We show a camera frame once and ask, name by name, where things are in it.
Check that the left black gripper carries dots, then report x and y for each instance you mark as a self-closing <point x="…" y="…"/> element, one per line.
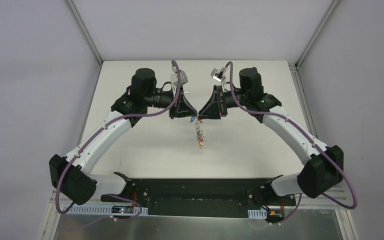
<point x="173" y="105"/>

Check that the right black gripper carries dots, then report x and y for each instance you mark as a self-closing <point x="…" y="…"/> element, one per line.
<point x="223" y="103"/>

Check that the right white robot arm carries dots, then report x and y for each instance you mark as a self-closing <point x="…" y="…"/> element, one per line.
<point x="322" y="164"/>

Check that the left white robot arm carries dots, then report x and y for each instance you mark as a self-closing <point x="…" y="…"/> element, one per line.
<point x="72" y="174"/>

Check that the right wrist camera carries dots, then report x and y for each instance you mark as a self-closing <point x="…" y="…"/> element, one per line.
<point x="218" y="74"/>

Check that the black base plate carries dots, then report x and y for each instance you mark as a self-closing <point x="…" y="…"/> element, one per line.
<point x="202" y="197"/>

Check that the right white cable duct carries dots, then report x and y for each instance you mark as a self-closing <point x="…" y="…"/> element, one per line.
<point x="257" y="214"/>

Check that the white cable duct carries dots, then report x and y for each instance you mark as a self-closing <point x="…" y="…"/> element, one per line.
<point x="122" y="210"/>
<point x="257" y="214"/>

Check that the left white cable duct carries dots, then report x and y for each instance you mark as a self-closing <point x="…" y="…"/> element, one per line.
<point x="122" y="210"/>

